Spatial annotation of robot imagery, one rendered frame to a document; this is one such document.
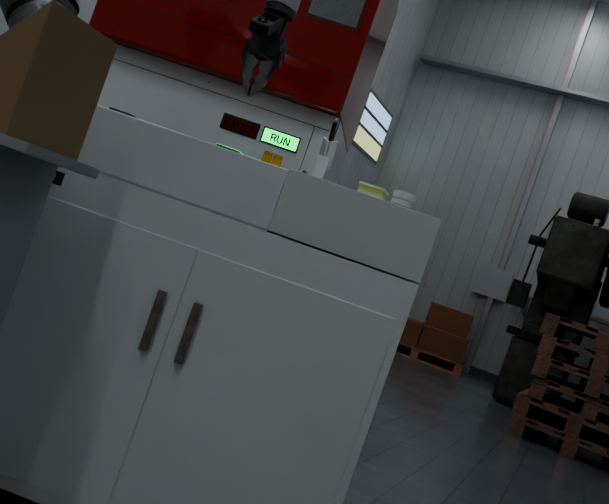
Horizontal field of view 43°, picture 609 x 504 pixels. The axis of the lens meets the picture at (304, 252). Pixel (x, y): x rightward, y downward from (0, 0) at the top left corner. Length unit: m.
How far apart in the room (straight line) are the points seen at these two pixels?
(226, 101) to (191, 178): 0.70
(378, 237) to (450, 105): 10.32
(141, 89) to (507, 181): 9.43
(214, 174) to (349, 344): 0.48
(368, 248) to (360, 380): 0.28
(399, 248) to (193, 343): 0.50
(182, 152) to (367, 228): 0.44
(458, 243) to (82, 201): 9.93
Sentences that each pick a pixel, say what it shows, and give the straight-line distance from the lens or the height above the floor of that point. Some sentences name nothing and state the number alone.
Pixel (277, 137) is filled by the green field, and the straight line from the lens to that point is 2.37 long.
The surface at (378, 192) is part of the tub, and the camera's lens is 2.08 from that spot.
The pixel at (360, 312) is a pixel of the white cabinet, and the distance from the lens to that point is 1.69.
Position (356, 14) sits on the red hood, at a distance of 2.39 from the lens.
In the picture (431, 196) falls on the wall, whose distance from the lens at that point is 11.69.
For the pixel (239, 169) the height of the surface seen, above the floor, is 0.93.
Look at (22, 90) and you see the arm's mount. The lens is 1.50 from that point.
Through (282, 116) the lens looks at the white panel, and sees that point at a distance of 2.38.
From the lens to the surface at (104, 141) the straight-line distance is 1.82.
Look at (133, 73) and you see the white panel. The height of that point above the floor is 1.15.
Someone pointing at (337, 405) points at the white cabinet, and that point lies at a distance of 1.71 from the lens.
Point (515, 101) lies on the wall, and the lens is 11.87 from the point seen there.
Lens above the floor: 0.79
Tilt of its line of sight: level
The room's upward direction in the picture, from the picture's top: 19 degrees clockwise
